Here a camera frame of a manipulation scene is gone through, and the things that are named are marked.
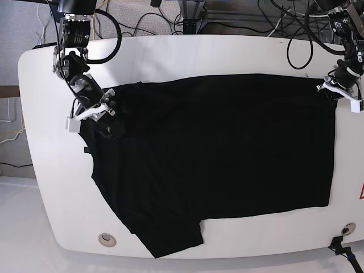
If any silver table grommet left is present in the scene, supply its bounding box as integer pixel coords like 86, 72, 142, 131
98, 233, 117, 247

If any black T-shirt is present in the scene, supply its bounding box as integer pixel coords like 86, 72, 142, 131
80, 75, 336, 258

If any yellow cable on floor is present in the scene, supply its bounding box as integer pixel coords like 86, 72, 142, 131
91, 0, 109, 37

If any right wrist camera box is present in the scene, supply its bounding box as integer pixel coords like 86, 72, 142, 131
65, 117, 81, 134

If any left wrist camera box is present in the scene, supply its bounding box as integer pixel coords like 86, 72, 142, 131
350, 100, 363, 113

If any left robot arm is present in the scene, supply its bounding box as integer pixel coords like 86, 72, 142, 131
315, 1, 363, 113

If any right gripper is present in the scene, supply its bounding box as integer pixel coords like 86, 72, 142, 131
69, 74, 126, 139

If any black clamp with cable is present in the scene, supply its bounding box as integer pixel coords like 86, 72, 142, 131
328, 236, 363, 273

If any silver table grommet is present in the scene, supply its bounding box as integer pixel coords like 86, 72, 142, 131
341, 222, 356, 236
98, 233, 117, 247

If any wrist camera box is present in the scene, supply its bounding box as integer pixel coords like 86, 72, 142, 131
65, 117, 81, 134
350, 100, 363, 113

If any red warning triangle sticker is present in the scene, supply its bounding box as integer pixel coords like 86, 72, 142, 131
359, 184, 364, 200

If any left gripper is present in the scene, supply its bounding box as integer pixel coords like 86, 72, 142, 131
316, 59, 363, 108

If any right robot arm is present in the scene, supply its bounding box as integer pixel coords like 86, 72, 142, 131
53, 1, 126, 139

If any white cable on floor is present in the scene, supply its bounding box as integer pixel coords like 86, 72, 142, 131
0, 97, 19, 123

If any metal frame post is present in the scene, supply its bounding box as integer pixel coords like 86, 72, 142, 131
178, 1, 206, 35

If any silver table grommet right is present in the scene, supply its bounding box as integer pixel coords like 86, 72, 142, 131
341, 222, 356, 236

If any black flat bar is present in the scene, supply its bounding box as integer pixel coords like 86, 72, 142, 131
32, 42, 57, 49

